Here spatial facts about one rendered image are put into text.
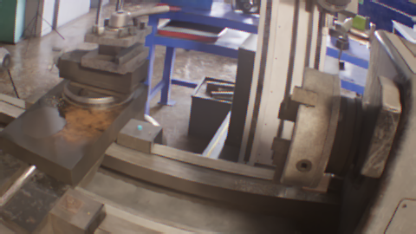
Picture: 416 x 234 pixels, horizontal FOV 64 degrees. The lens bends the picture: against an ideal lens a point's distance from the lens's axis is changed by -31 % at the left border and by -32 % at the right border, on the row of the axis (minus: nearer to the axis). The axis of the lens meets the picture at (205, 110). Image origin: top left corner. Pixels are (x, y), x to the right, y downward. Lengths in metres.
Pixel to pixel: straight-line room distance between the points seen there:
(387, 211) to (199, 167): 0.68
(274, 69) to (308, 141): 1.29
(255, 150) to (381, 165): 1.55
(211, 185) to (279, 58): 1.03
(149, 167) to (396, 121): 0.75
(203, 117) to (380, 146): 2.44
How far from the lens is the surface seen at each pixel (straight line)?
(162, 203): 1.25
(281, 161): 0.94
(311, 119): 0.81
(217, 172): 1.22
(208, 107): 3.02
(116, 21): 1.26
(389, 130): 0.69
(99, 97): 1.29
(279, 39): 2.04
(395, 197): 0.77
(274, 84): 2.11
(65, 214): 0.93
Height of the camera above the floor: 1.49
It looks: 25 degrees down
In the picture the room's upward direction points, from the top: 7 degrees clockwise
